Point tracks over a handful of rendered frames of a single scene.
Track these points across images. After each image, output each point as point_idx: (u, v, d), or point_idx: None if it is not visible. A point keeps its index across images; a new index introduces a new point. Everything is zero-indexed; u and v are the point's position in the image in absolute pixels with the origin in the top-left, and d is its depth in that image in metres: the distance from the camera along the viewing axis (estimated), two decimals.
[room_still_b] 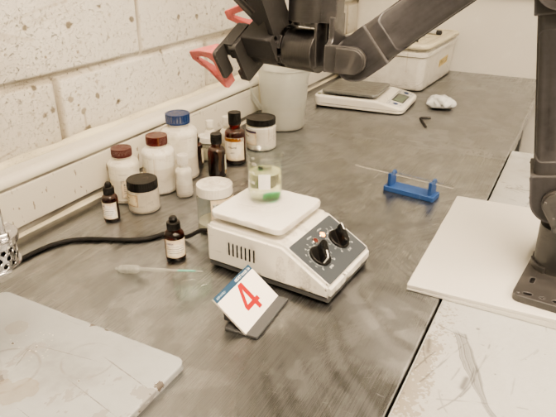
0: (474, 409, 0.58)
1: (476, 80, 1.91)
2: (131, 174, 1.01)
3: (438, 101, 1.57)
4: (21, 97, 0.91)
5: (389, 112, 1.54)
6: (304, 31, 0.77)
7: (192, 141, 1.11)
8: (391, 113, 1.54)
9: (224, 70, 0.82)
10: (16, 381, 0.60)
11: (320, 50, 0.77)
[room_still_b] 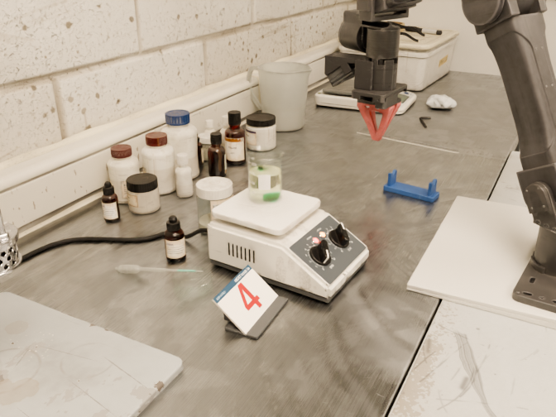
0: (474, 409, 0.58)
1: (476, 80, 1.91)
2: (131, 174, 1.01)
3: (438, 101, 1.57)
4: (21, 97, 0.91)
5: None
6: None
7: (192, 141, 1.11)
8: None
9: None
10: (16, 381, 0.60)
11: (379, 26, 0.99)
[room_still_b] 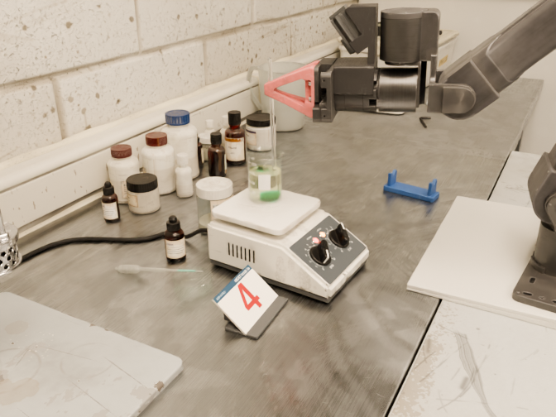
0: (474, 409, 0.58)
1: None
2: (131, 174, 1.01)
3: None
4: (21, 97, 0.91)
5: (389, 112, 1.54)
6: (401, 71, 0.72)
7: (192, 141, 1.11)
8: (391, 113, 1.54)
9: (318, 93, 0.74)
10: (16, 381, 0.60)
11: (419, 88, 0.73)
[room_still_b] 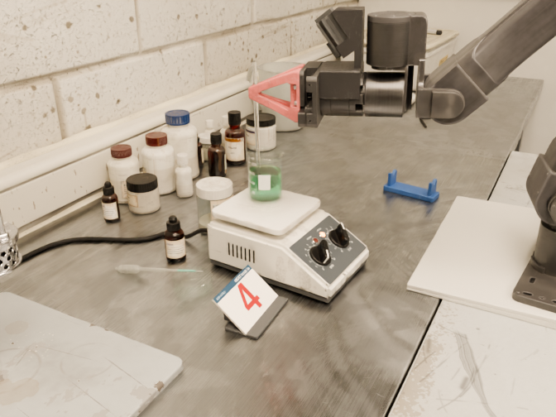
0: (474, 409, 0.58)
1: None
2: (131, 174, 1.01)
3: None
4: (21, 97, 0.91)
5: None
6: (388, 75, 0.71)
7: (192, 141, 1.11)
8: None
9: (304, 97, 0.73)
10: (16, 381, 0.60)
11: (406, 93, 0.72)
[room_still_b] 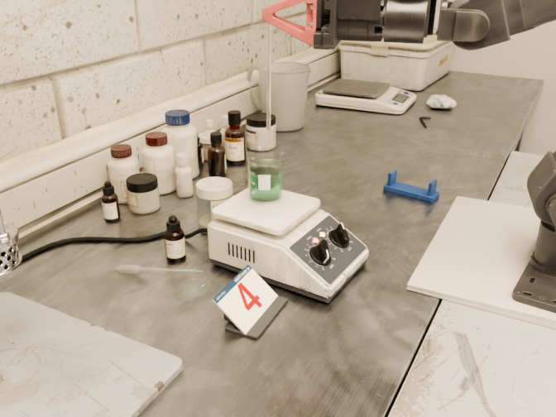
0: (474, 409, 0.58)
1: (476, 80, 1.91)
2: (131, 174, 1.01)
3: (438, 101, 1.57)
4: (21, 97, 0.91)
5: (389, 112, 1.54)
6: None
7: (192, 141, 1.11)
8: (391, 113, 1.54)
9: (321, 17, 0.69)
10: (16, 381, 0.60)
11: (428, 16, 0.68)
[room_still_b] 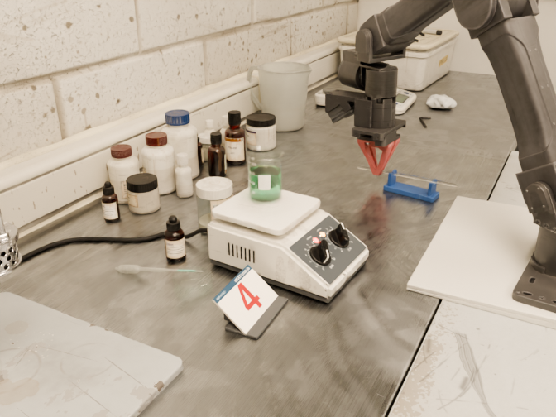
0: (474, 409, 0.58)
1: (476, 80, 1.91)
2: (131, 174, 1.01)
3: (438, 101, 1.57)
4: (21, 97, 0.91)
5: None
6: None
7: (192, 141, 1.11)
8: None
9: None
10: (16, 381, 0.60)
11: (376, 65, 1.02)
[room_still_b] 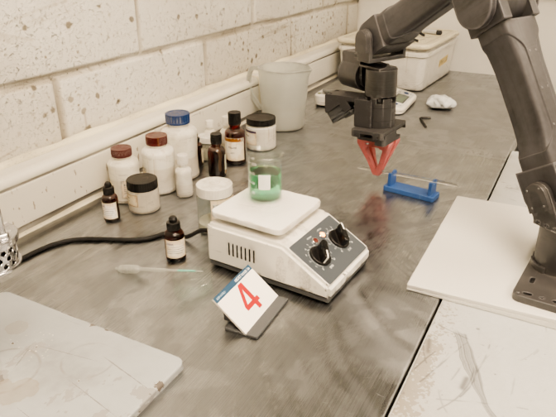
0: (474, 409, 0.58)
1: (476, 80, 1.91)
2: (131, 174, 1.01)
3: (438, 101, 1.57)
4: (21, 97, 0.91)
5: None
6: None
7: (192, 141, 1.11)
8: None
9: None
10: (16, 381, 0.60)
11: (376, 65, 1.02)
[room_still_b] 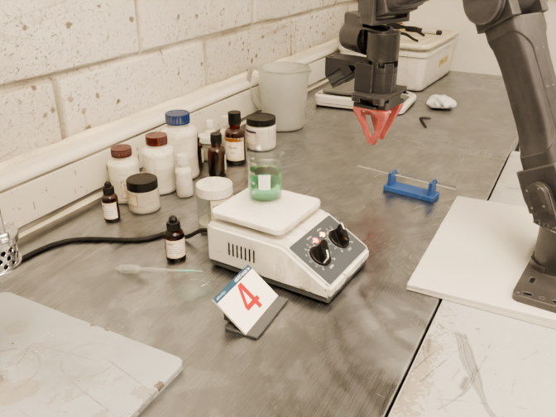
0: (474, 409, 0.58)
1: (476, 80, 1.91)
2: (131, 174, 1.01)
3: (438, 101, 1.57)
4: (21, 97, 0.91)
5: None
6: None
7: (192, 141, 1.11)
8: (391, 113, 1.54)
9: (369, 105, 1.02)
10: (16, 381, 0.60)
11: (379, 29, 0.99)
